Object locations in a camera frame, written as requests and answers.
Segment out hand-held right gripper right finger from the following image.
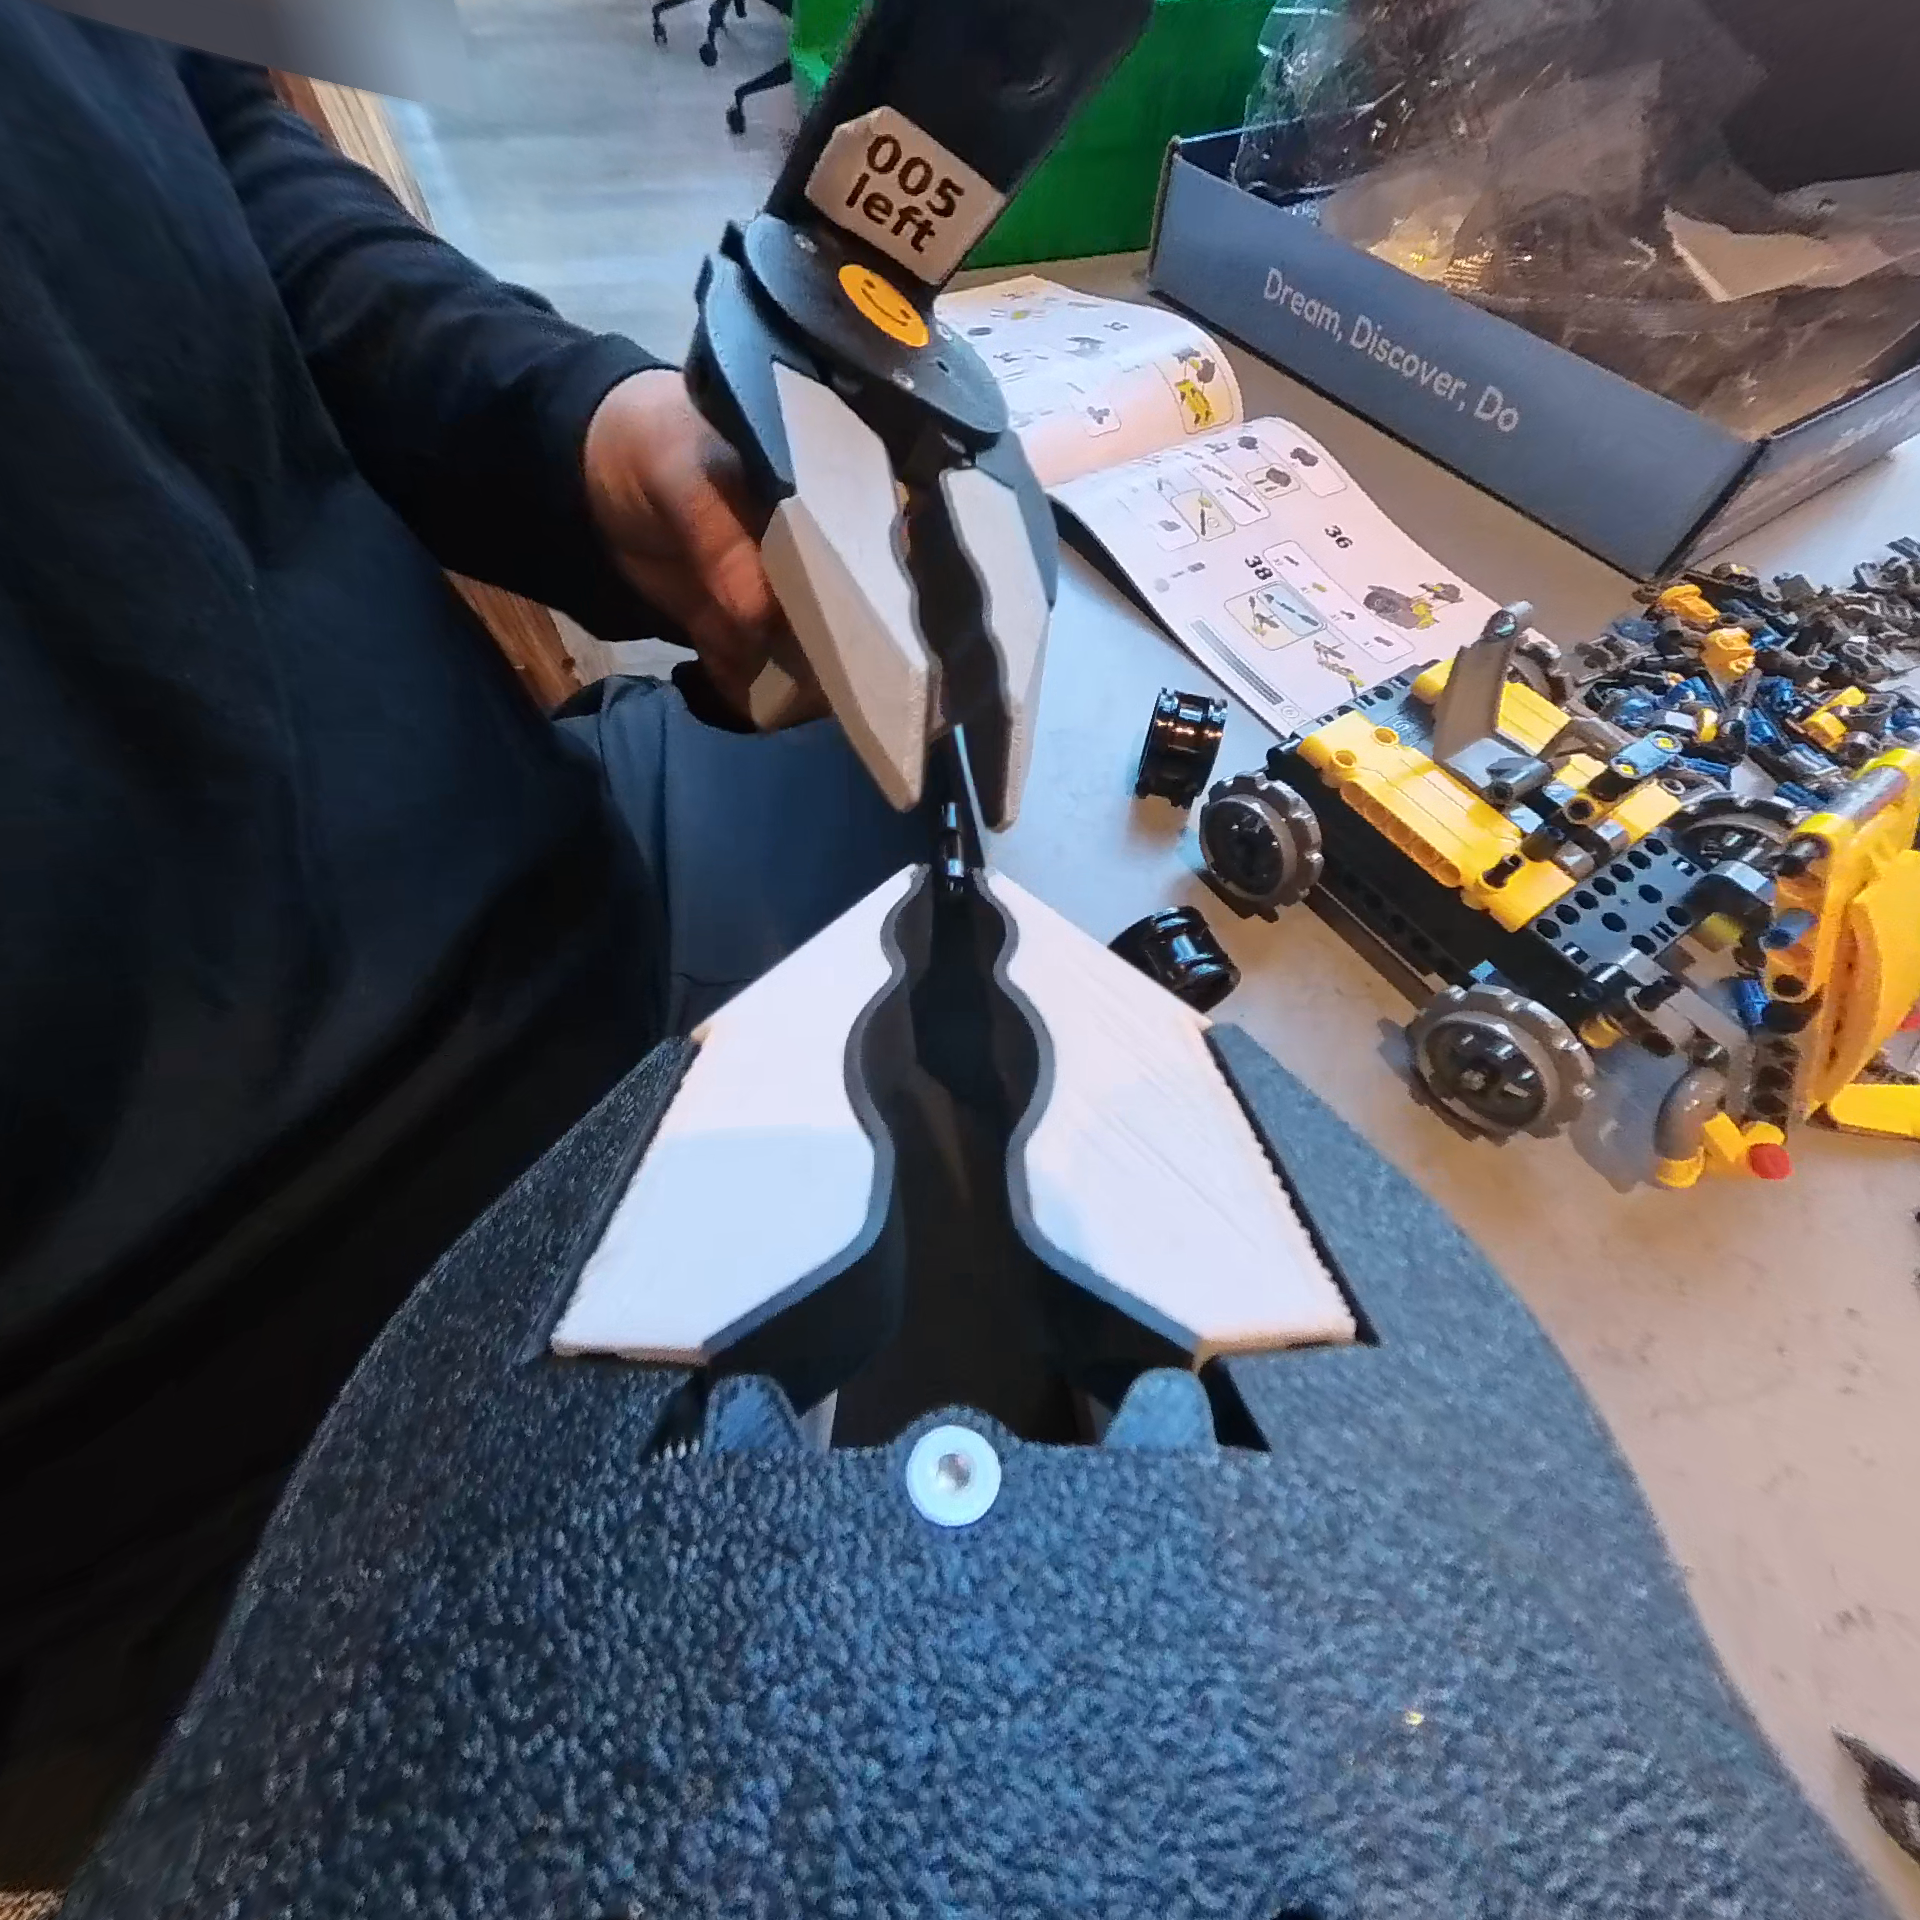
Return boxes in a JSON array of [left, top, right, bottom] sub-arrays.
[[982, 871, 1364, 1368]]

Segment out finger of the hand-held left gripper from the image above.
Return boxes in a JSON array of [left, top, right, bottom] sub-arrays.
[[902, 465, 1058, 836], [746, 364, 945, 816]]

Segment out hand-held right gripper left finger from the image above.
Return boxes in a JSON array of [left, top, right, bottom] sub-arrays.
[[549, 863, 933, 1368]]

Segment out black toy wheel rim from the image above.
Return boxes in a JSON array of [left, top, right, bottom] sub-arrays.
[[1110, 904, 1241, 1009], [1132, 691, 1230, 807]]

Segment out small black axle pin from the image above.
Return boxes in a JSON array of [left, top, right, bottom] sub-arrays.
[[933, 721, 976, 904]]

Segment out person's left forearm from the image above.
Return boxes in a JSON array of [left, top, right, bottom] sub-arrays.
[[170, 47, 682, 647]]

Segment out person's left hand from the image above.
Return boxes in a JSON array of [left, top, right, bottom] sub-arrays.
[[583, 364, 828, 731]]

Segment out open instruction manual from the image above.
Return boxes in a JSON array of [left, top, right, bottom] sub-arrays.
[[930, 275, 1504, 740]]

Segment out person's grey trouser leg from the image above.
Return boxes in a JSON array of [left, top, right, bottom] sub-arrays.
[[545, 673, 1150, 1038]]

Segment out green partition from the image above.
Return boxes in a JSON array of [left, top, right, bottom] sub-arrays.
[[786, 0, 1277, 275]]

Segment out black office chair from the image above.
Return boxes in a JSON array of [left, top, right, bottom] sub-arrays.
[[646, 0, 797, 139]]

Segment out yellow black brick vehicle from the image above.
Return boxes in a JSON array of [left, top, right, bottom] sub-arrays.
[[1198, 599, 1920, 1193]]

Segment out person's black sweater torso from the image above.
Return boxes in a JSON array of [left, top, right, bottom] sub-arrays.
[[0, 0, 706, 1892]]

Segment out clear plastic bags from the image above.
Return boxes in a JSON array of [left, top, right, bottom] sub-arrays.
[[1230, 0, 1920, 442]]

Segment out dark blue cardboard box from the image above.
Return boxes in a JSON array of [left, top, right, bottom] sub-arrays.
[[1146, 132, 1920, 583]]

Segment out pile of loose brick pieces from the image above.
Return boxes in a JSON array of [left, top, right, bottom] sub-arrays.
[[1558, 551, 1920, 782]]

